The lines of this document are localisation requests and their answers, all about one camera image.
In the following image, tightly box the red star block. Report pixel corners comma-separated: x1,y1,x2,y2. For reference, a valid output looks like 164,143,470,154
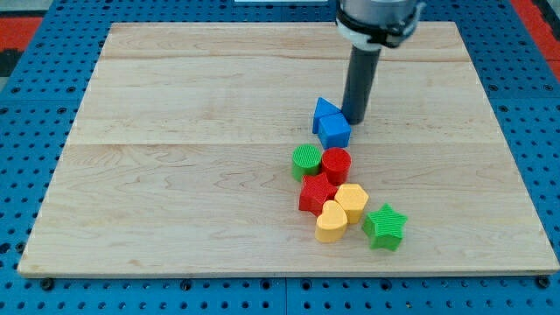
298,172,338,217

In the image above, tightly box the blue triangle block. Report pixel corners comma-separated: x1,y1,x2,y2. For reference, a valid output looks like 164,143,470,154
312,97,341,134

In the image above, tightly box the green star block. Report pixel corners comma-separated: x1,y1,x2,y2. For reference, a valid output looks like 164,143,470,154
361,203,408,251

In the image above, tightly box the blue cube block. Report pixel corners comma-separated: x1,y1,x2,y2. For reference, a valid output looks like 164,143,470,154
318,114,352,150

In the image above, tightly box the red cylinder block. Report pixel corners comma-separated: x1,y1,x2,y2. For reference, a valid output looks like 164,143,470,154
320,147,352,186

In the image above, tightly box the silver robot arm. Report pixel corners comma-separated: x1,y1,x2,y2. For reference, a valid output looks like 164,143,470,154
336,0,425,125

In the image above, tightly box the green cylinder block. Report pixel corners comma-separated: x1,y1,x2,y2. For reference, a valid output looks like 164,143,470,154
291,143,322,182

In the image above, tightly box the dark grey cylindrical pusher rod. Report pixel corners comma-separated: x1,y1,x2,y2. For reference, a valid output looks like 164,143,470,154
341,46,381,125

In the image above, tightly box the yellow heart block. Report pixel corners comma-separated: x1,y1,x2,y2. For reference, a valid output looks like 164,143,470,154
314,200,348,243

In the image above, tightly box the yellow hexagon block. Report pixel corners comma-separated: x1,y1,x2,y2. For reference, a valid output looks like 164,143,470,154
334,184,369,224

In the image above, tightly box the light wooden board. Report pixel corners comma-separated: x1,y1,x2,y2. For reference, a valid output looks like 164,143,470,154
17,22,559,278

